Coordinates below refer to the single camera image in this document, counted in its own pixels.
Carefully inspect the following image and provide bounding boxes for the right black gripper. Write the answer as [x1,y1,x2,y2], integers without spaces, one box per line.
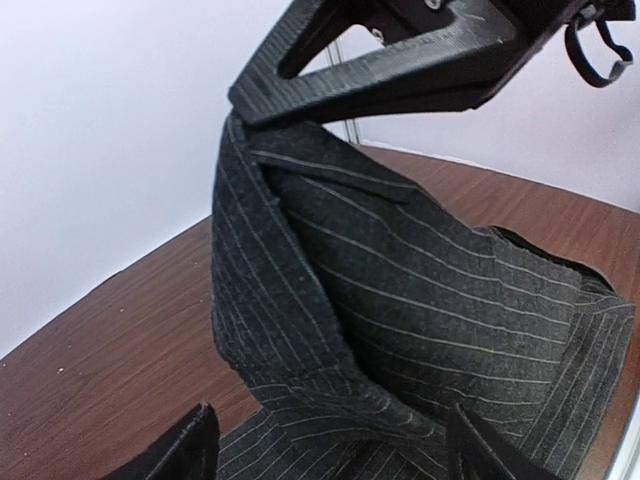
[229,1,635,126]

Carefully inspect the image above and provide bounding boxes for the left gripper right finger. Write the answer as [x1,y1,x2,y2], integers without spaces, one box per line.
[446,404,550,480]

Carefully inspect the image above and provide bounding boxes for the dark pinstriped shirt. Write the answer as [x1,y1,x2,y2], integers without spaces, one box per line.
[211,115,635,479]

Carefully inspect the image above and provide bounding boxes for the right aluminium frame post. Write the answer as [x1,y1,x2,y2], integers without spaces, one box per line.
[326,38,361,144]

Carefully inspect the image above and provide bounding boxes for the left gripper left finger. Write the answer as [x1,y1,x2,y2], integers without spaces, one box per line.
[103,403,220,480]

